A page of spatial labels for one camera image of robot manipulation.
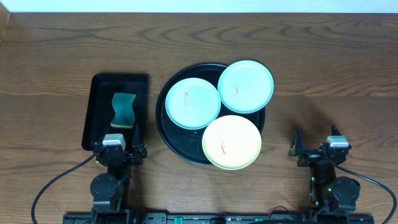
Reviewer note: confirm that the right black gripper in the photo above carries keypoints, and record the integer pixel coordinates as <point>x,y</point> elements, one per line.
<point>310,155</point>

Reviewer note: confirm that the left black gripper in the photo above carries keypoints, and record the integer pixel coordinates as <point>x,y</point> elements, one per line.
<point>143,152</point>

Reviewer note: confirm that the green sponge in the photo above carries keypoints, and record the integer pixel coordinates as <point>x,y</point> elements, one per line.
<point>124,115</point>

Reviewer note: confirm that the light blue plate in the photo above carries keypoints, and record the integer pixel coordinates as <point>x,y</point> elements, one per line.
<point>192,103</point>
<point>245,86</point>

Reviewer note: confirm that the yellow plate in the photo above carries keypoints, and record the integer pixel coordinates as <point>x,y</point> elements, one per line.
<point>231,142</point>

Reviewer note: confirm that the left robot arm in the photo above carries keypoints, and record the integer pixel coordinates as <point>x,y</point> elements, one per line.
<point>110,190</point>

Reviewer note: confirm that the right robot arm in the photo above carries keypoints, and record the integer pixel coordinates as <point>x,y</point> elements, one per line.
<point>327,190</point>

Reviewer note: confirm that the rectangular black tray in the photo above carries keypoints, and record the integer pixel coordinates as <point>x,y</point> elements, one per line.
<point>100,111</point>

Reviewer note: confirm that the round black tray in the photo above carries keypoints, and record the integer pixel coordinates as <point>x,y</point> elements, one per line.
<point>187,143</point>

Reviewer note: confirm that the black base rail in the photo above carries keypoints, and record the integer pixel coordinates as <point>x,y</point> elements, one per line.
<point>163,218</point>

